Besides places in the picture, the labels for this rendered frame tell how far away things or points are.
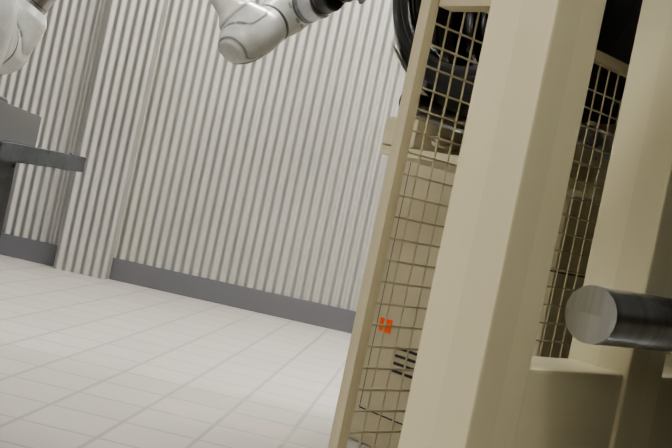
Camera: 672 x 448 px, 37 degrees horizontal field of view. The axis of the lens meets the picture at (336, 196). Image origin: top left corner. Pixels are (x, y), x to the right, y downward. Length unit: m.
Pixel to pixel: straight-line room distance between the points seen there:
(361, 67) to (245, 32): 3.16
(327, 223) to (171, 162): 0.93
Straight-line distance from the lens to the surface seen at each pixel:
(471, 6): 1.36
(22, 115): 2.56
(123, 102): 5.68
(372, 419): 2.99
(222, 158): 5.59
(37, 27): 2.72
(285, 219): 5.51
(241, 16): 2.42
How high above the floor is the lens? 0.67
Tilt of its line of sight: level
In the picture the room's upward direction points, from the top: 12 degrees clockwise
